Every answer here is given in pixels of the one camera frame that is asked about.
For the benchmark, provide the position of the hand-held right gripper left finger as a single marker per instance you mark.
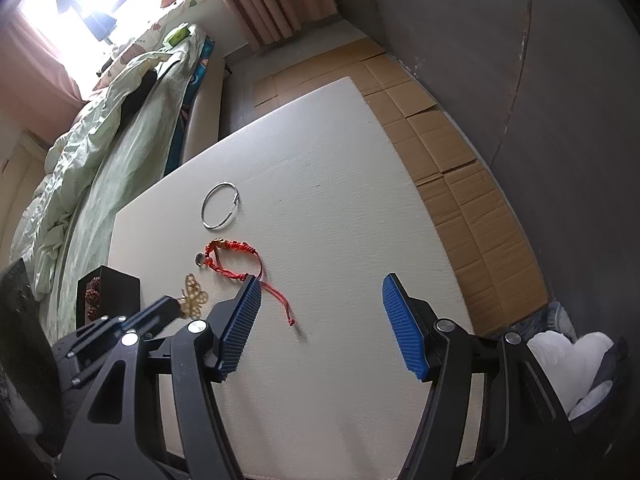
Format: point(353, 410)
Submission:
point(242, 330)

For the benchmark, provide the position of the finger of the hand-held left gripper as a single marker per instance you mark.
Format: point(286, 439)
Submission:
point(150, 312)

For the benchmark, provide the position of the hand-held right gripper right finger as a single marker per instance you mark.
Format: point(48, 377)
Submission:
point(402, 325)

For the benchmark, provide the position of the black jewelry box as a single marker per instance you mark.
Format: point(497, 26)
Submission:
point(122, 295)

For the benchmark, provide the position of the gold butterfly ornament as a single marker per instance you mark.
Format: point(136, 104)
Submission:
point(192, 297)

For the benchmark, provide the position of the silver bangle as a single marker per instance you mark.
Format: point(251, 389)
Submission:
point(228, 185)

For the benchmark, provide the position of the white plush cloth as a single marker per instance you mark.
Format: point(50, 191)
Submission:
point(555, 355)

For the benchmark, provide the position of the colourful printed mattress cover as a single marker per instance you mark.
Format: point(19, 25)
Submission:
point(175, 155)

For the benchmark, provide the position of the white low table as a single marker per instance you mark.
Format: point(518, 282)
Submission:
point(325, 185)

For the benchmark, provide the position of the pale green quilt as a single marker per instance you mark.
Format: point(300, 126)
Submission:
point(75, 160)

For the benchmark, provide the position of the cream padded headboard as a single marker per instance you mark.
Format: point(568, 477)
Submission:
point(15, 185)

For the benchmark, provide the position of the flattened cardboard boxes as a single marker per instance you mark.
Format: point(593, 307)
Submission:
point(450, 135)

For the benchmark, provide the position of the beige bed base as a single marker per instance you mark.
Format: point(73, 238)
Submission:
point(205, 110)

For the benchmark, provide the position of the black garment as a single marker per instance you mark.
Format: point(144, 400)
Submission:
point(137, 92)

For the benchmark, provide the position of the patterned window seat cushion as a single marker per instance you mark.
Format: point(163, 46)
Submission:
point(145, 35)

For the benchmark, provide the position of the green tissue box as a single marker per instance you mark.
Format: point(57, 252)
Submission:
point(178, 35)

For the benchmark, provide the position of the dark grey wardrobe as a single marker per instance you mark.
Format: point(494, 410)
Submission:
point(475, 35)

